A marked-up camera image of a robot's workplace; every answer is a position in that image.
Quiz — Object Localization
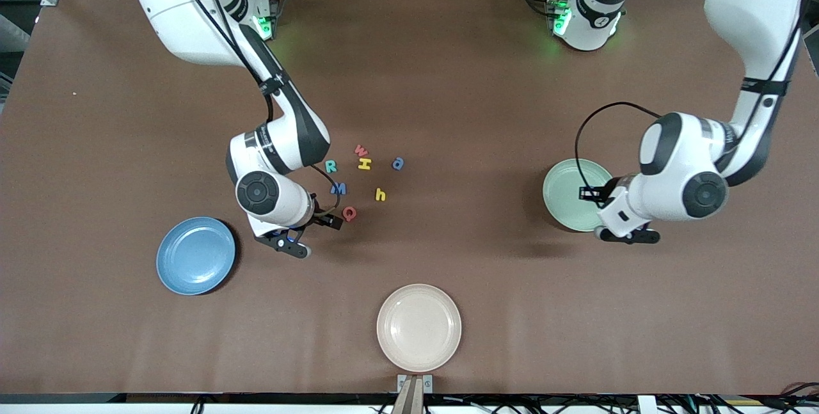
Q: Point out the green plate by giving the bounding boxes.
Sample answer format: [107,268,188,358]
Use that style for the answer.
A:
[542,158,616,233]

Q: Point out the blue plate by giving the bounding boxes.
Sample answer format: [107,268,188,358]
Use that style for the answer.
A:
[155,216,237,296]

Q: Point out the beige plate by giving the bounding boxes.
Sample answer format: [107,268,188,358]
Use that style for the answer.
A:
[376,283,463,374]

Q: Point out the grey base connector box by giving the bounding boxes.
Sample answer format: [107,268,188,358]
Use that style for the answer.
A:
[544,0,571,36]
[259,0,280,40]

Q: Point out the brown table cover mat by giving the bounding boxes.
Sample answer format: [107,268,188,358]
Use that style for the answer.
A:
[0,0,819,395]

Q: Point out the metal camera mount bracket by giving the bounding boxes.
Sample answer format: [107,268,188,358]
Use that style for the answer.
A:
[397,374,434,414]

